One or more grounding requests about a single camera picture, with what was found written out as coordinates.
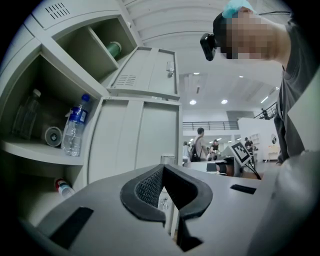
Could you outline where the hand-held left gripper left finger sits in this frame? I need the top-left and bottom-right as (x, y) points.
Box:
(120, 164), (167, 223)

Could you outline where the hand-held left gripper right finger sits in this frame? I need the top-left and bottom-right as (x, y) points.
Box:
(163, 163), (214, 221)

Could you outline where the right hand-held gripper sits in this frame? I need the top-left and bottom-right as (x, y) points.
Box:
(183, 141), (253, 176)

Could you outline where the grey metal locker cabinet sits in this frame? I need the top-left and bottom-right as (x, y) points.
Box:
(0, 0), (185, 241)

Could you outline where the black mezzanine railing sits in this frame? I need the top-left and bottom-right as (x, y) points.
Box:
(182, 101), (279, 132)

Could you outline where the small clear bottle red cap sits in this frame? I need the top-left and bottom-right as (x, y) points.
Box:
(54, 177), (76, 200)

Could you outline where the clear water bottle blue label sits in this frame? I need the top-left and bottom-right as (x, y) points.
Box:
(61, 93), (91, 157)

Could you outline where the person's dark grey shirt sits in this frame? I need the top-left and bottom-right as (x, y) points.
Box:
(273, 14), (320, 165)

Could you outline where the grey tape roll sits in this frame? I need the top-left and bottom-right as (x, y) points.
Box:
(44, 126), (63, 148)

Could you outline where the person's head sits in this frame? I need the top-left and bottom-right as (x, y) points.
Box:
(212, 7), (286, 61)

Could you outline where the clear bottle white cap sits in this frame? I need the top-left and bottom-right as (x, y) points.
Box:
(12, 88), (42, 141)

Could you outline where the blue head cap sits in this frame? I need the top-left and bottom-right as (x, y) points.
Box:
(222, 0), (258, 18)

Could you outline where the green lidded jar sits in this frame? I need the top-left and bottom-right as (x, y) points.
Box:
(106, 41), (123, 59)

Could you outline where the black head camera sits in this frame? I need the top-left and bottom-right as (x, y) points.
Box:
(199, 33), (217, 62)

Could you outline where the black head camera cable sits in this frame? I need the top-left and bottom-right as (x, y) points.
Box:
(258, 11), (292, 16)

